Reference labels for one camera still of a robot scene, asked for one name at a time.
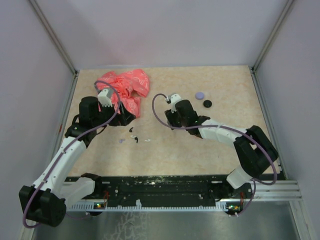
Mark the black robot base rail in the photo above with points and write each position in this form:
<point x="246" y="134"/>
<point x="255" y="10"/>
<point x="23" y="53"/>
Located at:
<point x="168" y="191"/>

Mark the purple round charging case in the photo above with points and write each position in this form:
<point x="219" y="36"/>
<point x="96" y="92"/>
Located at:
<point x="199" y="95"/>

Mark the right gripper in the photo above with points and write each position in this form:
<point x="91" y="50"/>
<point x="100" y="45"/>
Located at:
<point x="170" y="116"/>

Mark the black round charging case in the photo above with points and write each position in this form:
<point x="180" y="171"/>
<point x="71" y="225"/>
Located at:
<point x="207" y="103"/>

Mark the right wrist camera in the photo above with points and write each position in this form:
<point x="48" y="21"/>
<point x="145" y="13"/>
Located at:
<point x="172" y="100"/>

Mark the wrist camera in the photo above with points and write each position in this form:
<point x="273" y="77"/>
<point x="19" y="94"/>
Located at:
<point x="104" y="97"/>
<point x="172" y="100"/>

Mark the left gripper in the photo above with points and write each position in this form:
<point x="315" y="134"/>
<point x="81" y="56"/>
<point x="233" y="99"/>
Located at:
<point x="123" y="118"/>

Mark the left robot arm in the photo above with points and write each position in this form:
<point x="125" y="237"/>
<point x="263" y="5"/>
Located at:
<point x="45" y="202"/>

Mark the crumpled pink cloth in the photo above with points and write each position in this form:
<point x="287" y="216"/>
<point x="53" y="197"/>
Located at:
<point x="131" y="86"/>

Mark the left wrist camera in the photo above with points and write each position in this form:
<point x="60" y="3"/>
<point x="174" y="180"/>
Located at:
<point x="104" y="97"/>

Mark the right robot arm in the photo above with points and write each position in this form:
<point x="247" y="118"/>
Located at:
<point x="254" y="150"/>

